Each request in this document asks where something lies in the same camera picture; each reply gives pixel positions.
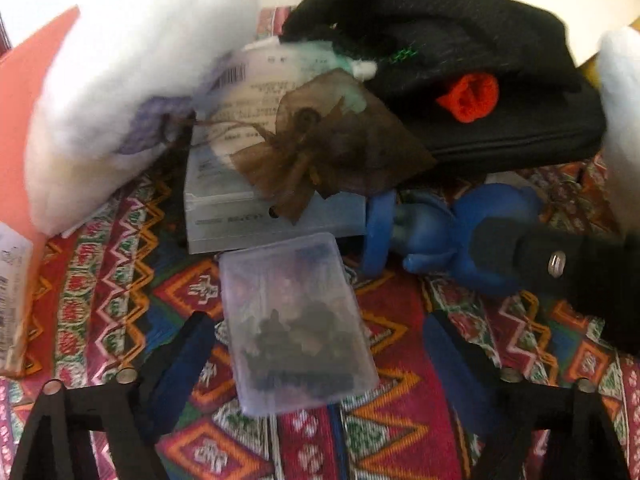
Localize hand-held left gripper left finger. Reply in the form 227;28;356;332
10;311;217;480

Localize salmon pink box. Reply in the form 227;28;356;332
0;5;83;378

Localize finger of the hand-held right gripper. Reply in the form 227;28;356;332
470;217;640;357

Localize white fluffy wadding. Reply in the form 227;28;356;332
597;29;640;239
25;0;264;237

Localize grey box with white label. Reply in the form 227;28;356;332
184;42;368;256

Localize pale green fluffy item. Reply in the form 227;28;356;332
292;40;381;113

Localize blue rubber toy figure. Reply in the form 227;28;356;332
360;182;547;299

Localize black zip pouch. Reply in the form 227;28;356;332
375;60;609;164

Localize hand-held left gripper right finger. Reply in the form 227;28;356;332
422;310;632;480

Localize patterned woven blanket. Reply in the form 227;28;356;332
0;6;640;480

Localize brown organza bag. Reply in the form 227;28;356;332
170;70;439;227

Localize black knit cloth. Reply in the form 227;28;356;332
282;0;576;111

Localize clear plastic case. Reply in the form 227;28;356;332
219;232;382;416

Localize red knit patch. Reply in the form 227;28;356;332
435;74;501;124

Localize white labelled packet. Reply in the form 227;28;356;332
0;222;34;376

